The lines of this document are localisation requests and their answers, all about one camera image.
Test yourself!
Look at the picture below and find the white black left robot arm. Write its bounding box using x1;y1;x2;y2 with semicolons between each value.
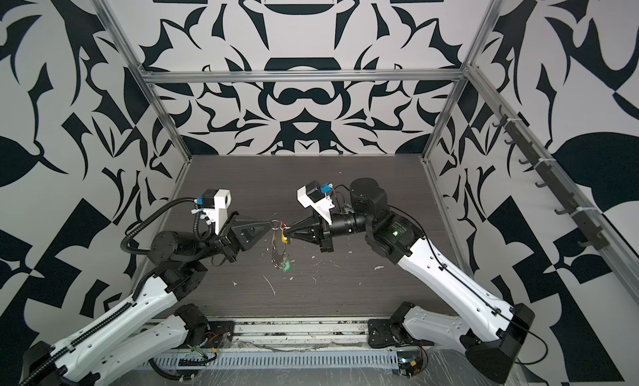
20;190;273;385

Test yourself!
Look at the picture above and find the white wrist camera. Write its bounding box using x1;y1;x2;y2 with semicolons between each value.
296;181;334;224
191;189;232;234

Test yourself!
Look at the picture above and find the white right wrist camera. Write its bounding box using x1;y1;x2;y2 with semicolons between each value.
296;181;334;224

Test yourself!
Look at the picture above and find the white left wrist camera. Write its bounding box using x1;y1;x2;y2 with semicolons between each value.
191;189;232;234

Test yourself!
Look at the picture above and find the red handled wire keyring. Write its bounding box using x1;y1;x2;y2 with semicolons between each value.
271;219;289;272

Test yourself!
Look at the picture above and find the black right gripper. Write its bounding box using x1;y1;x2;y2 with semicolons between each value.
290;208;379;253

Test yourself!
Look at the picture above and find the black wall hook rack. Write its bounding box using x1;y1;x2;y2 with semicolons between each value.
495;114;611;250

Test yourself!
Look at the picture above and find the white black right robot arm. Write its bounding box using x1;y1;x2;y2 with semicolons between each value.
283;178;535;384

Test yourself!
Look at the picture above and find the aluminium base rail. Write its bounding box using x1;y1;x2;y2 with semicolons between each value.
124;314;513;351

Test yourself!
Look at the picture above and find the white slotted cable duct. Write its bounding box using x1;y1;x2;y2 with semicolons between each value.
155;350;399;370

